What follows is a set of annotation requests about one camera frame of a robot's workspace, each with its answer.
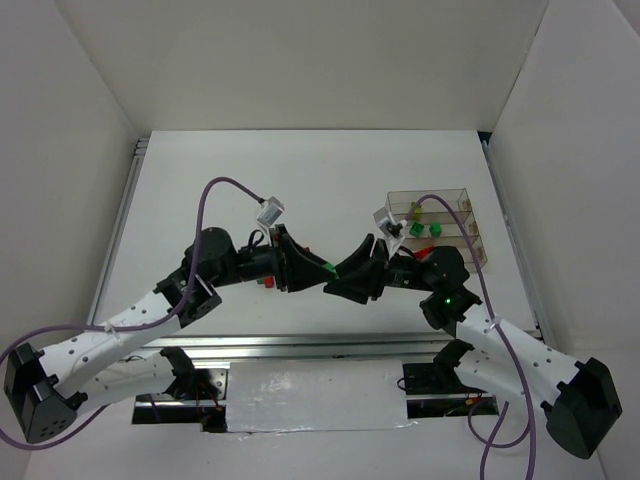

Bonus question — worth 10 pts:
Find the small green lego brick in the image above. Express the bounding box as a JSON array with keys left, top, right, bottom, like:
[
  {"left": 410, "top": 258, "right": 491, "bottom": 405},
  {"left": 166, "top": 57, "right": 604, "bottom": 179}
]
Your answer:
[{"left": 323, "top": 263, "right": 339, "bottom": 279}]

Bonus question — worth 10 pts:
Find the dark green square lego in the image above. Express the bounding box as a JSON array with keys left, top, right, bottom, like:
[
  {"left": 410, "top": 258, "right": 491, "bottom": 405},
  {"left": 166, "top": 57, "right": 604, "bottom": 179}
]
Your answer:
[{"left": 429, "top": 222, "right": 443, "bottom": 238}]

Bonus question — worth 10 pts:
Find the green square lego brick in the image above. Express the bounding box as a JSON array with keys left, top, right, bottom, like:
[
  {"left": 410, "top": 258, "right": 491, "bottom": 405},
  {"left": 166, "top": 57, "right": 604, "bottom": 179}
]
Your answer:
[{"left": 409, "top": 222, "right": 425, "bottom": 238}]

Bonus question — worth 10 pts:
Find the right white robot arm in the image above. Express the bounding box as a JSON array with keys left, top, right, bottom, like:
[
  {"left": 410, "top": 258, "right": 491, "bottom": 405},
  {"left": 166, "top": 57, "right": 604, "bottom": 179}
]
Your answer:
[{"left": 324, "top": 236, "right": 622, "bottom": 459}]

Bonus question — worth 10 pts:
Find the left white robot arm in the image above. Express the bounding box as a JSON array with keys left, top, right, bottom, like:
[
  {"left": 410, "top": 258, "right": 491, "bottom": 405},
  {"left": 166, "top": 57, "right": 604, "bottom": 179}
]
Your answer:
[{"left": 1, "top": 225, "right": 339, "bottom": 451}]

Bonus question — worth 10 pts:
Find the clear compartment container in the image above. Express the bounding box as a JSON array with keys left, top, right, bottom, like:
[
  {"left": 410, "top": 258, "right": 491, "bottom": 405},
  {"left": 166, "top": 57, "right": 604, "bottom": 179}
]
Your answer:
[{"left": 385, "top": 188, "right": 487, "bottom": 273}]

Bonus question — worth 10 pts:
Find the small yellow-green lego brick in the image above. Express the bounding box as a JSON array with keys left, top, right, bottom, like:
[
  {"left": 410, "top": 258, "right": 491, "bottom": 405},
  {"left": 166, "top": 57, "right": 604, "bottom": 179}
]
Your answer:
[{"left": 407, "top": 202, "right": 422, "bottom": 222}]

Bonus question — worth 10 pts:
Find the white tape cover plate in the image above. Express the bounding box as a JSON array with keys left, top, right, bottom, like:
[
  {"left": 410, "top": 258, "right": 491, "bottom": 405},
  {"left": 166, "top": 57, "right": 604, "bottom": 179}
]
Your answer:
[{"left": 226, "top": 360, "right": 410, "bottom": 433}]

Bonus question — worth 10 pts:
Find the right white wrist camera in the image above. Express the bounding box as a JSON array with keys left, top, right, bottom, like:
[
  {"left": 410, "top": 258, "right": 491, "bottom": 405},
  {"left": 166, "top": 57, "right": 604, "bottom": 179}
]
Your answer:
[{"left": 373, "top": 208, "right": 407, "bottom": 257}]

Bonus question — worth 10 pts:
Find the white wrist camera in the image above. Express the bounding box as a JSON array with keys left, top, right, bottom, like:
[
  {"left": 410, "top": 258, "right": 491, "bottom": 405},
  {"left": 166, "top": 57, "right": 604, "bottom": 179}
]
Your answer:
[
  {"left": 373, "top": 208, "right": 407, "bottom": 257},
  {"left": 256, "top": 196, "right": 285, "bottom": 229}
]

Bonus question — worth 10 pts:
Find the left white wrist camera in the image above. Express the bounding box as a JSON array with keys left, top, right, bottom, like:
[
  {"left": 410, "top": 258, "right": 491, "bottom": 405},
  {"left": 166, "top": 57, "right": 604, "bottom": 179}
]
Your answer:
[{"left": 256, "top": 196, "right": 285, "bottom": 229}]

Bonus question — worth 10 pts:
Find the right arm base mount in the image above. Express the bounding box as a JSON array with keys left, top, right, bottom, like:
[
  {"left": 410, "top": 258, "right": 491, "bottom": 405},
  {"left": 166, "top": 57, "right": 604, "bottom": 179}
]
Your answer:
[{"left": 396, "top": 340, "right": 498, "bottom": 419}]

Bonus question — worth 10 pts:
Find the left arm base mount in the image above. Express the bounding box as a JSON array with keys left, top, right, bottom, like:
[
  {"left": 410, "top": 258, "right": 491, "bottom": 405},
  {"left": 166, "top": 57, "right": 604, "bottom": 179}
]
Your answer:
[{"left": 132, "top": 347, "right": 229, "bottom": 433}]

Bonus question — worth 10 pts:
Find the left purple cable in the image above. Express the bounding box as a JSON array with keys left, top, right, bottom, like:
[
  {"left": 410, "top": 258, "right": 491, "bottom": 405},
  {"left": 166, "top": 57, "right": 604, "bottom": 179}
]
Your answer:
[{"left": 0, "top": 176, "right": 266, "bottom": 449}]

